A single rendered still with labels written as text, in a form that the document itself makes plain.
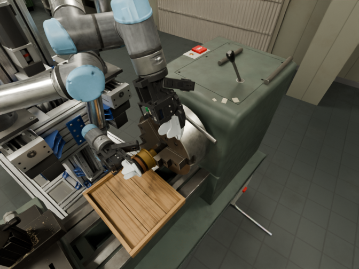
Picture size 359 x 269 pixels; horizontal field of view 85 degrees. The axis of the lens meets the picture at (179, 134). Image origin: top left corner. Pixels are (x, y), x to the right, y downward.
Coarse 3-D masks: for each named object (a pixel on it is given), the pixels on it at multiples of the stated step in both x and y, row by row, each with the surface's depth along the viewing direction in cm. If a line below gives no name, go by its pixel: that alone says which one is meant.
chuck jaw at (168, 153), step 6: (162, 150) 80; (168, 150) 80; (156, 156) 78; (162, 156) 77; (168, 156) 77; (174, 156) 77; (180, 156) 76; (192, 156) 76; (156, 162) 78; (162, 162) 79; (168, 162) 76; (174, 162) 76; (180, 162) 74; (186, 162) 78; (192, 162) 78; (180, 168) 76
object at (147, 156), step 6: (144, 150) 78; (150, 150) 79; (138, 156) 77; (144, 156) 76; (150, 156) 77; (138, 162) 75; (144, 162) 76; (150, 162) 76; (144, 168) 76; (150, 168) 78
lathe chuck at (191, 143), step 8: (152, 120) 78; (184, 128) 73; (192, 128) 75; (160, 136) 81; (184, 136) 72; (192, 136) 74; (200, 136) 76; (168, 144) 80; (176, 144) 76; (184, 144) 72; (192, 144) 74; (200, 144) 77; (184, 152) 74; (192, 152) 74; (200, 152) 78; (200, 160) 82; (168, 168) 94; (176, 168) 88; (184, 168) 82; (192, 168) 80
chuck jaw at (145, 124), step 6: (144, 120) 80; (138, 126) 81; (144, 126) 78; (150, 126) 80; (144, 132) 80; (150, 132) 79; (156, 132) 81; (144, 138) 78; (150, 138) 79; (156, 138) 81; (144, 144) 78; (150, 144) 79
